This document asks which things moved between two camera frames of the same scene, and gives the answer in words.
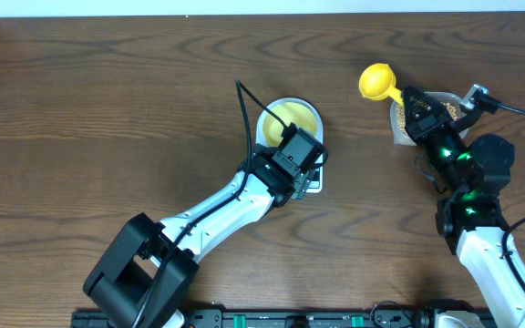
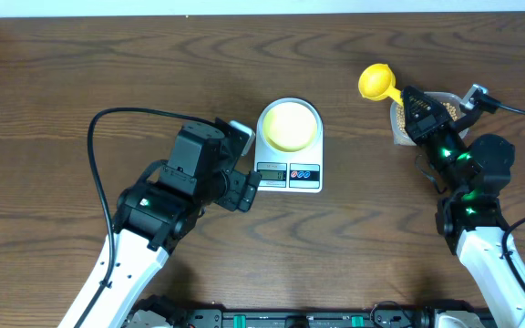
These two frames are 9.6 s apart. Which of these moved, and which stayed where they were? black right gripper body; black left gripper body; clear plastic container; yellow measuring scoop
Moved: black left gripper body
Stayed: yellow measuring scoop; clear plastic container; black right gripper body
